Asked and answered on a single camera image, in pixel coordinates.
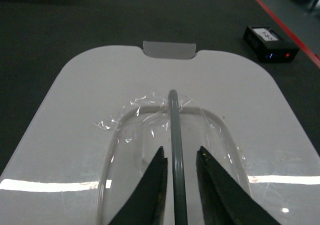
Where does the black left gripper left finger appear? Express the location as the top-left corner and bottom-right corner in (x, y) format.
(109, 146), (168, 225)

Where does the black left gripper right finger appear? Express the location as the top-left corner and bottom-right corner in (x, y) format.
(196, 146), (279, 225)

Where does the grey lid handle bar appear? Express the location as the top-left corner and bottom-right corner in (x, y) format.
(168, 89), (188, 225)

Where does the white plastic container lid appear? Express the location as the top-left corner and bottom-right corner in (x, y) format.
(0, 45), (320, 225)

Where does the black electronic box with leds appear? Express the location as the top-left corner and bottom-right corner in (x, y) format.
(243, 26), (300, 63)

